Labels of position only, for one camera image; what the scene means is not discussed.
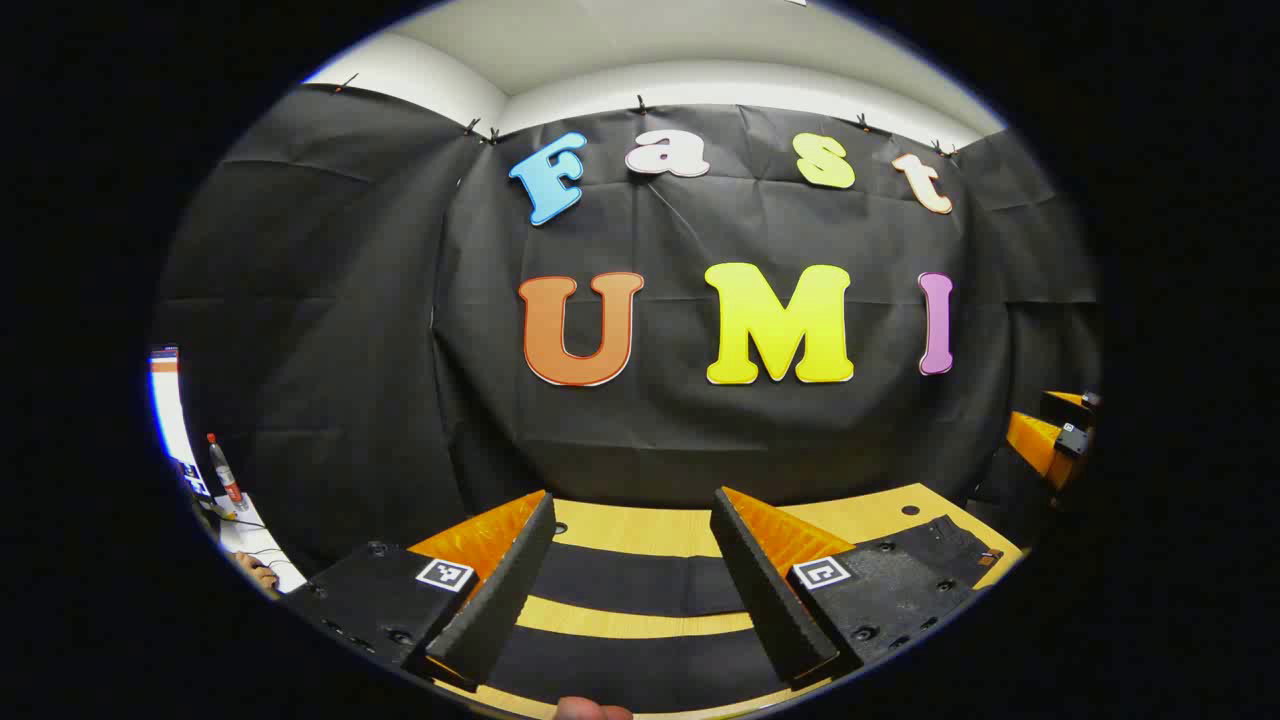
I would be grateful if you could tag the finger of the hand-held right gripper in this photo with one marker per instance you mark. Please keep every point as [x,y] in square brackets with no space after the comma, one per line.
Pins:
[1065,408]
[1030,440]

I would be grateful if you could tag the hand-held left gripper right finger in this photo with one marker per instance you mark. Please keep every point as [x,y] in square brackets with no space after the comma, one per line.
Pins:
[765,600]

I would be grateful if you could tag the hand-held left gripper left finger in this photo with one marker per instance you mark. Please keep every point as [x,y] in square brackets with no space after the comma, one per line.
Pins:
[500,600]

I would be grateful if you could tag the dark jeans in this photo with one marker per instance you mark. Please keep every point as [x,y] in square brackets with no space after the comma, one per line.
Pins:
[640,580]

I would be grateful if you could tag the white side desk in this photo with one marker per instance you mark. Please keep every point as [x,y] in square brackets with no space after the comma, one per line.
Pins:
[240,540]

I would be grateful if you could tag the black backdrop cloth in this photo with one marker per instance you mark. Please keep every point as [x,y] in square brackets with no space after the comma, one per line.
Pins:
[400,350]

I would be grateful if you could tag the clear bottle with red cap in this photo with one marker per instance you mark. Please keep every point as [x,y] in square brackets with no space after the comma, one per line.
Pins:
[228,480]

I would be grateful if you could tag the white display screen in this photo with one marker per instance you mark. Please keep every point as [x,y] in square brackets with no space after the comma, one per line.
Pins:
[170,420]

